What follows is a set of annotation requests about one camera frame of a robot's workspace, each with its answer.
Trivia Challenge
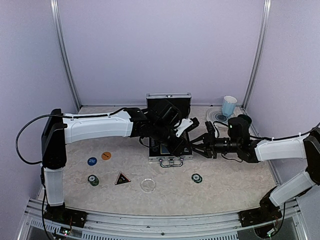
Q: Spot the front aluminium rail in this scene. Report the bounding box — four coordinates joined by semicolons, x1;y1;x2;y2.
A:
17;201;308;240

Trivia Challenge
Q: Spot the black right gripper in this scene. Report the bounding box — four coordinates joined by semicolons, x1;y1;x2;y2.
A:
189;131;241;159

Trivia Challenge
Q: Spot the white swirl plate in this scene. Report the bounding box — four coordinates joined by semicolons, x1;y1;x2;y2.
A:
206;107;236;129

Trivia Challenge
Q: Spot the aluminium poker case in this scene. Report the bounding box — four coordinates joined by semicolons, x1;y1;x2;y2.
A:
146;92;194;168

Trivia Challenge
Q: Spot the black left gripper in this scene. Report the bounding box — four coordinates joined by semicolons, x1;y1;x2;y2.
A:
151;121;193;157

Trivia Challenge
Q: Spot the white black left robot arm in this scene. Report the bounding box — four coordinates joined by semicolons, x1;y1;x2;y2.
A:
36;100;194;223

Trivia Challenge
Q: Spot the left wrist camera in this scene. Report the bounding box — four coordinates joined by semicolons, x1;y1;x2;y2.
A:
173;117;200;138

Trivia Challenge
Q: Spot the light blue ribbed cup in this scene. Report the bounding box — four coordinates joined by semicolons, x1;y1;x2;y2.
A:
221;95;238;117

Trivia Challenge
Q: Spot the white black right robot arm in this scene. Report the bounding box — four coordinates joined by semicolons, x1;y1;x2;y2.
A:
191;114;320;227

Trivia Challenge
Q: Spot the black triangular dealer button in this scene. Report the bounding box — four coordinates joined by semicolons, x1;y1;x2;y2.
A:
115;171;131;185

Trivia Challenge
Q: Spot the right aluminium frame post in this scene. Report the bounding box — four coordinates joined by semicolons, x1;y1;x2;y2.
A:
241;0;272;111

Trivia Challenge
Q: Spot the orange round button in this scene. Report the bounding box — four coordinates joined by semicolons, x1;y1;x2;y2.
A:
101;151;112;161

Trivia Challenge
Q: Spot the dark green mug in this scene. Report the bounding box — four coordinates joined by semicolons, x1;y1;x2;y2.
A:
237;114;252;125

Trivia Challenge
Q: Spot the clear round plastic lid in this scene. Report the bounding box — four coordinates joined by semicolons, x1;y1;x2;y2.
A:
140;178;157;193

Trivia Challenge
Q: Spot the green chip stack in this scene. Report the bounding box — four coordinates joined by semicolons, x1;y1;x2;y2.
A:
191;173;203;184
87;174;100;187

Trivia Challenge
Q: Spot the blue small blind button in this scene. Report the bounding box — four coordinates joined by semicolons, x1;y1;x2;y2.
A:
87;157;98;166

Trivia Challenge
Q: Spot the left poker chip row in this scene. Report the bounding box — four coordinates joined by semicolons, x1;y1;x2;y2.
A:
149;138;159;153

